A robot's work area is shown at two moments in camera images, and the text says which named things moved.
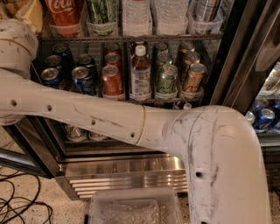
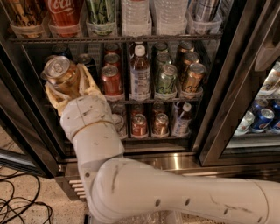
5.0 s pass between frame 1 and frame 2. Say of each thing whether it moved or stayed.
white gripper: moved
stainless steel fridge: stayed
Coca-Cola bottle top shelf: stayed
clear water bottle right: stayed
